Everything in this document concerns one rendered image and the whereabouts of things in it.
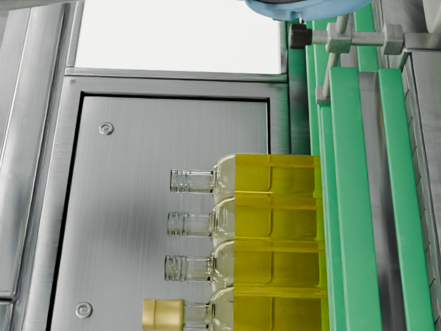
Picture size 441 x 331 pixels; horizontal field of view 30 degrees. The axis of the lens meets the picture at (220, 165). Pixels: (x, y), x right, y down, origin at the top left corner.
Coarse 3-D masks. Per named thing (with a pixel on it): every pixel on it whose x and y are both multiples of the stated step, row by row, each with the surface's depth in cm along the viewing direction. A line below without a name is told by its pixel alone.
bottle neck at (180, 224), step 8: (168, 216) 95; (176, 216) 95; (184, 216) 95; (192, 216) 95; (200, 216) 95; (208, 216) 95; (168, 224) 95; (176, 224) 95; (184, 224) 95; (192, 224) 95; (200, 224) 95; (208, 224) 95; (168, 232) 95; (176, 232) 95; (184, 232) 95; (192, 232) 95; (200, 232) 95; (208, 232) 95
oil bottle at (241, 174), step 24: (216, 168) 98; (240, 168) 97; (264, 168) 97; (288, 168) 97; (312, 168) 97; (216, 192) 97; (240, 192) 96; (264, 192) 96; (288, 192) 96; (312, 192) 96
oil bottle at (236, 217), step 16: (224, 208) 94; (240, 208) 94; (256, 208) 94; (272, 208) 94; (288, 208) 94; (304, 208) 94; (320, 208) 94; (224, 224) 93; (240, 224) 93; (256, 224) 93; (272, 224) 93; (288, 224) 93; (304, 224) 93; (320, 224) 93; (224, 240) 94; (304, 240) 93; (320, 240) 93
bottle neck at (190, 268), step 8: (168, 256) 92; (176, 256) 93; (184, 256) 93; (192, 256) 93; (200, 256) 93; (168, 264) 92; (176, 264) 92; (184, 264) 92; (192, 264) 92; (200, 264) 92; (168, 272) 91; (176, 272) 91; (184, 272) 91; (192, 272) 91; (200, 272) 91; (176, 280) 92; (184, 280) 92; (192, 280) 92; (200, 280) 92
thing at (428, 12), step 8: (424, 0) 100; (432, 0) 100; (440, 0) 99; (424, 8) 100; (432, 8) 99; (440, 8) 93; (432, 16) 98; (440, 16) 93; (432, 24) 96; (440, 24) 94; (432, 32) 96
